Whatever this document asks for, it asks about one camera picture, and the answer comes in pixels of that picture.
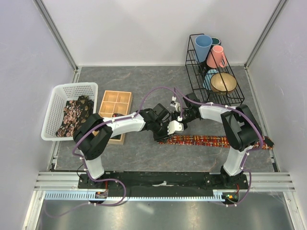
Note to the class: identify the black gold patterned tie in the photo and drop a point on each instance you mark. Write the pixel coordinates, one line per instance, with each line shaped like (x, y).
(84, 109)

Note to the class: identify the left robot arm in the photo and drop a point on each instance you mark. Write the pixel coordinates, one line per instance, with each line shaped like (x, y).
(93, 135)

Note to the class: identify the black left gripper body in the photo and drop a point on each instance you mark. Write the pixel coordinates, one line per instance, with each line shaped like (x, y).
(159, 132)

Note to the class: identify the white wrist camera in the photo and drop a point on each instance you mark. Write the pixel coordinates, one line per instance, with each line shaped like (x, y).
(174, 127)
(176, 105)

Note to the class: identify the wooden bowl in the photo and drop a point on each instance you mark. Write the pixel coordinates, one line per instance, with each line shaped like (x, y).
(223, 83)

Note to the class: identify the white plastic basket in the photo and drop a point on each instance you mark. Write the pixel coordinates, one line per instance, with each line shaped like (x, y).
(59, 96)

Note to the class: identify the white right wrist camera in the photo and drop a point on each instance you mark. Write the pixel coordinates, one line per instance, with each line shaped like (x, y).
(176, 105)

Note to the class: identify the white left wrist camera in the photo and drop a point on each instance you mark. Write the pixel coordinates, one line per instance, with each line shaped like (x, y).
(174, 127)

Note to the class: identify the dark green cup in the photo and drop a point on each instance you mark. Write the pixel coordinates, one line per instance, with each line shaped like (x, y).
(216, 41)

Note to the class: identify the light blue cup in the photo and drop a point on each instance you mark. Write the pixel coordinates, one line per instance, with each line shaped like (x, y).
(207, 79)

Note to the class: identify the wooden compartment box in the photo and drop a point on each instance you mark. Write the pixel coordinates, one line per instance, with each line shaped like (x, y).
(115, 102)

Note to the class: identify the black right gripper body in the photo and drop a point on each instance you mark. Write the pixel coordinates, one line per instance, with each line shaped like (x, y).
(187, 117)

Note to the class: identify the pink mug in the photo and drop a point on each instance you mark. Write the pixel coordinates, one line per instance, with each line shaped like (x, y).
(216, 57)

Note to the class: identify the slotted cable duct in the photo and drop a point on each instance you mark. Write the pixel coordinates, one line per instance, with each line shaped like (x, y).
(215, 196)

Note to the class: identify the black wire rack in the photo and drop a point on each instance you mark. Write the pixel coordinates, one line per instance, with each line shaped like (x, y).
(196, 72)

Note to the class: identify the floral black pink tie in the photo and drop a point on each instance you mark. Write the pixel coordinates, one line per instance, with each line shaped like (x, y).
(70, 121)

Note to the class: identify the blue plastic cup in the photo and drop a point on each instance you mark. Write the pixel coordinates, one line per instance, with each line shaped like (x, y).
(203, 45)

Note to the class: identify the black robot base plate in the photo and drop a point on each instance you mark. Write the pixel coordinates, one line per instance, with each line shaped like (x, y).
(173, 183)

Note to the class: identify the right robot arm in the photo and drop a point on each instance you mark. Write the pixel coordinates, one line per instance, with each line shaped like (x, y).
(242, 132)

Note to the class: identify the multicolour patchwork tie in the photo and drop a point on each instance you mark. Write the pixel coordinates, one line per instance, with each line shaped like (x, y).
(211, 141)

